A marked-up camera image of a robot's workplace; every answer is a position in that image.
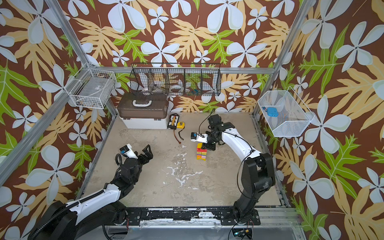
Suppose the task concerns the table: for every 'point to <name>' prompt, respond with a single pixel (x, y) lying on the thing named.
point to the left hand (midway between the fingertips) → (143, 146)
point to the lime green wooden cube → (204, 153)
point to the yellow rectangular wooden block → (198, 158)
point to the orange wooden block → (198, 156)
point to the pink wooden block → (204, 156)
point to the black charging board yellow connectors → (173, 121)
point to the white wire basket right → (287, 115)
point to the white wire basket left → (92, 86)
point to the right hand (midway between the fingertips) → (203, 142)
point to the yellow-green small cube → (199, 153)
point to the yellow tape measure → (180, 124)
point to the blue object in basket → (272, 112)
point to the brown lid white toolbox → (143, 110)
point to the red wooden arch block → (201, 150)
